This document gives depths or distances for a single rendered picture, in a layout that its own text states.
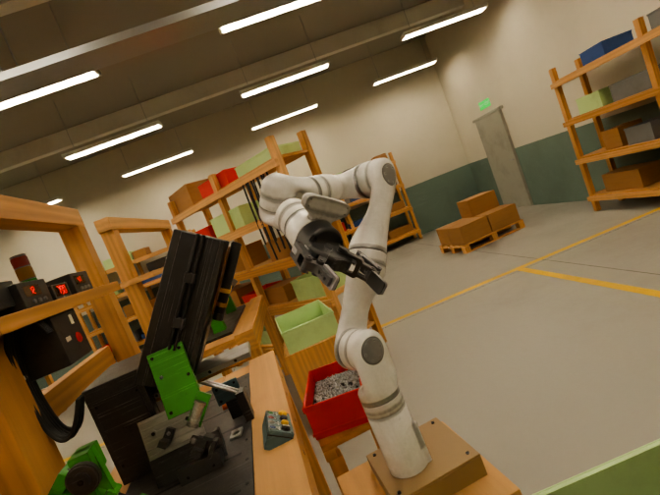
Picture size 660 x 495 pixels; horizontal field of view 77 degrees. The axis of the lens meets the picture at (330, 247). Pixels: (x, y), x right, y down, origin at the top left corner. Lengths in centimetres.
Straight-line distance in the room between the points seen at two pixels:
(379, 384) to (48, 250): 1097
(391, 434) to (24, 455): 89
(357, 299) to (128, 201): 1010
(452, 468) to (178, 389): 85
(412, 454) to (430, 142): 1037
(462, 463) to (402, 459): 12
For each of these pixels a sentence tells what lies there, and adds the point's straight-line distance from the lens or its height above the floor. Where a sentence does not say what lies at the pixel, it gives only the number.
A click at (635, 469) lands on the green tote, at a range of 89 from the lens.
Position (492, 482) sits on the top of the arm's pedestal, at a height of 85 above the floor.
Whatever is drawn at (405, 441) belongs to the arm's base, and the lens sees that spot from 99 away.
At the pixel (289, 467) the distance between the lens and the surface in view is 124.
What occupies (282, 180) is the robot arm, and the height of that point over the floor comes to 158.
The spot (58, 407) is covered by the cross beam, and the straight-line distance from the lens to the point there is 173.
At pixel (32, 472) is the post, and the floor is 116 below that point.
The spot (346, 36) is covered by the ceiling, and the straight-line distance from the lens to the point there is 906.
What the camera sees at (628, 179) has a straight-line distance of 687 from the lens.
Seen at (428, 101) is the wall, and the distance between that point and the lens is 1134.
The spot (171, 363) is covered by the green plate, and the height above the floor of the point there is 122.
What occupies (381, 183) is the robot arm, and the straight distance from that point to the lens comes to 100.
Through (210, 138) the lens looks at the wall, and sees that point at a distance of 1061.
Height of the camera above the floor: 150
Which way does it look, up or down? 5 degrees down
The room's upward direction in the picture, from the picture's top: 21 degrees counter-clockwise
